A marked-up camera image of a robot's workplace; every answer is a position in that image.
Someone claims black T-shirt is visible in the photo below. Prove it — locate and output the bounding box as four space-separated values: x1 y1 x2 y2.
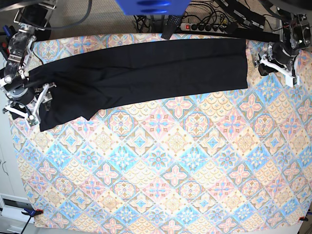
29 38 248 131

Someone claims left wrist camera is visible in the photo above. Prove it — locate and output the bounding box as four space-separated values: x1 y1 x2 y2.
285 75 300 88

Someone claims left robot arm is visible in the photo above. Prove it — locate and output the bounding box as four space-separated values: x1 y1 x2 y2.
254 0 312 77

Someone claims black perforated bracket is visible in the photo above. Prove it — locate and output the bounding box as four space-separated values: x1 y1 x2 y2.
161 15 182 40

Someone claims orange clamp lower right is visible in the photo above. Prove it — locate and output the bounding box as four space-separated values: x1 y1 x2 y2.
299 216 309 221

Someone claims patterned tablecloth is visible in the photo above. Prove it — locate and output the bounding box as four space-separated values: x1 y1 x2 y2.
8 41 312 234

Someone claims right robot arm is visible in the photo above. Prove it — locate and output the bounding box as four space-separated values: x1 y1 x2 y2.
0 0 57 118

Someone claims white power strip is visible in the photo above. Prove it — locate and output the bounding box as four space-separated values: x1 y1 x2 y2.
180 23 226 34

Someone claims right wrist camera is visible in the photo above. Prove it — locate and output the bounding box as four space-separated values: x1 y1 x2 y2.
26 115 39 127

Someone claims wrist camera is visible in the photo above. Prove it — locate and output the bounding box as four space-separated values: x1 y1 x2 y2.
26 115 39 127
285 75 300 88

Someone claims blue clamp upper left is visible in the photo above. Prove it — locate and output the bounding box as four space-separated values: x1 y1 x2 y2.
0 25 16 60

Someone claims blue clamp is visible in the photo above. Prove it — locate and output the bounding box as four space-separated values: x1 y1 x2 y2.
21 208 43 217
0 25 16 60

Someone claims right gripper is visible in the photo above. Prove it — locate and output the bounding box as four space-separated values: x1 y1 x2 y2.
2 84 57 118

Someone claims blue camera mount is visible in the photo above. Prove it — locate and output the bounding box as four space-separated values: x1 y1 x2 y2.
116 0 191 16

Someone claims blue clamp lower left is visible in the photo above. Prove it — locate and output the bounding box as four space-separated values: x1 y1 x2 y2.
21 208 43 217

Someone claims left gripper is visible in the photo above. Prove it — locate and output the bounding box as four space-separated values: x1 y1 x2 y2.
253 42 299 76

